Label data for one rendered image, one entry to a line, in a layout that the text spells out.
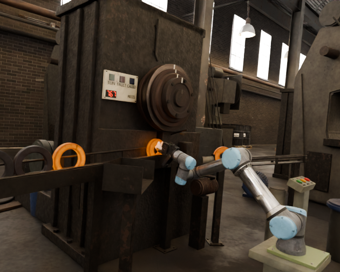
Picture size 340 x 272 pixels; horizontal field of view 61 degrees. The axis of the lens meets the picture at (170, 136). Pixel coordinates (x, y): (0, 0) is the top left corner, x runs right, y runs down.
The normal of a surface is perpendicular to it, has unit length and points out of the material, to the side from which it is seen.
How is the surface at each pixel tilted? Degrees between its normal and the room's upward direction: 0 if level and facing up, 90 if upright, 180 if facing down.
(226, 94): 92
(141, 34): 90
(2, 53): 90
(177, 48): 90
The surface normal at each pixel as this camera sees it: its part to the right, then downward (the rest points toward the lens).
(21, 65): 0.71, 0.09
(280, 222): -0.56, 0.09
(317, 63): -0.85, -0.04
